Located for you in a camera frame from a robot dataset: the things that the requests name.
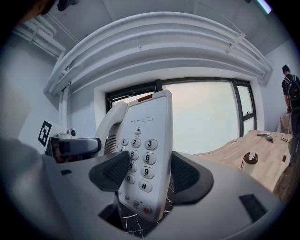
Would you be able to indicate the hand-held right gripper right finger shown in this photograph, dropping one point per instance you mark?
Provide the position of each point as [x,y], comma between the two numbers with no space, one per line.
[189,180]

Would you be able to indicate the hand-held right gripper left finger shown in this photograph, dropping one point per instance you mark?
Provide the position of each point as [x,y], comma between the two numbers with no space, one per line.
[110,172]

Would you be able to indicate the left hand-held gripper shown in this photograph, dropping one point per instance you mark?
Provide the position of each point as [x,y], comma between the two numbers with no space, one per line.
[77,144]

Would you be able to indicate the white desk telephone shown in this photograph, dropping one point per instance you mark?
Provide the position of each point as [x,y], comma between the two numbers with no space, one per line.
[152,117]

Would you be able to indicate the brown tape roll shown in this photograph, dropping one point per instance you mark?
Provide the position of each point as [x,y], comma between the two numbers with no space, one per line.
[250,158]

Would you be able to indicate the dark tool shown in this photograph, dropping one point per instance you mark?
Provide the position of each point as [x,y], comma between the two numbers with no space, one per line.
[266,136]

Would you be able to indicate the small metal pliers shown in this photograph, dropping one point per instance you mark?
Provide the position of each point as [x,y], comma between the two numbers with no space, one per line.
[284,140]

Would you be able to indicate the cardboard box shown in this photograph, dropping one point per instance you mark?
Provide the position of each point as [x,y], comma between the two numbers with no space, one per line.
[284,123]

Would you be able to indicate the white ceiling ducts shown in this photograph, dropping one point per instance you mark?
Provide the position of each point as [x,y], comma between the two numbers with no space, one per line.
[164,42]

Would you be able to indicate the ceiling light tube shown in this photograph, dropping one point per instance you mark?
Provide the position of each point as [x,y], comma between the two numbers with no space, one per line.
[263,5]

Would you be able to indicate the black window frame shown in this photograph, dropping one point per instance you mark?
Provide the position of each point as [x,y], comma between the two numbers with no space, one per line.
[236,86]

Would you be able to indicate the white wall pipes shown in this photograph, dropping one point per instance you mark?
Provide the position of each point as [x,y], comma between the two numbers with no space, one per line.
[44,35]

